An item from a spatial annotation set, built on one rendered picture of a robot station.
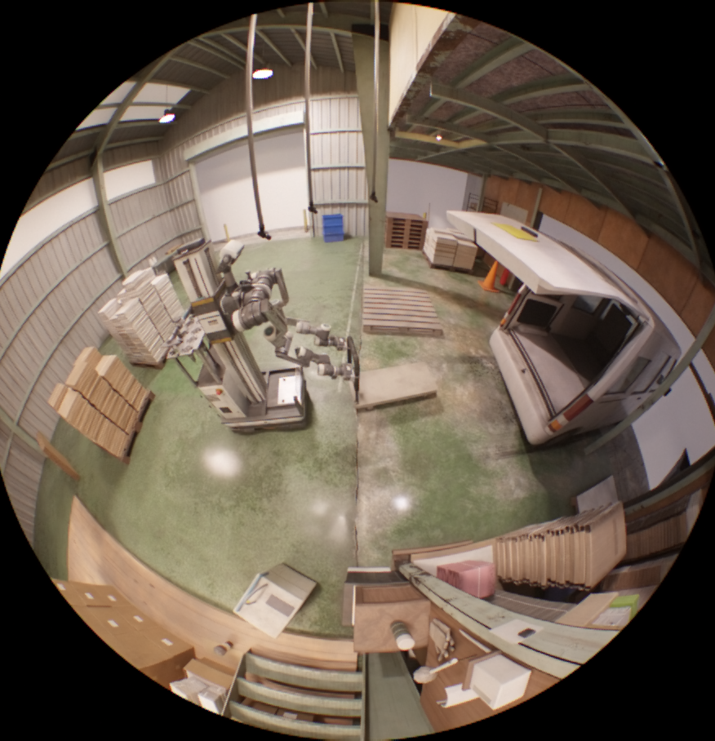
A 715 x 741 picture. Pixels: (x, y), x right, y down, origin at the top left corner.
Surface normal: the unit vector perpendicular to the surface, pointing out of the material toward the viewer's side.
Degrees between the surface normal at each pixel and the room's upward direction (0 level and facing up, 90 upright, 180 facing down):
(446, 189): 90
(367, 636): 0
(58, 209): 90
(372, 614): 0
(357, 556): 0
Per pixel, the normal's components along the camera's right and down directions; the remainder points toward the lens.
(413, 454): 0.01, -0.64
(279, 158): -0.04, 0.77
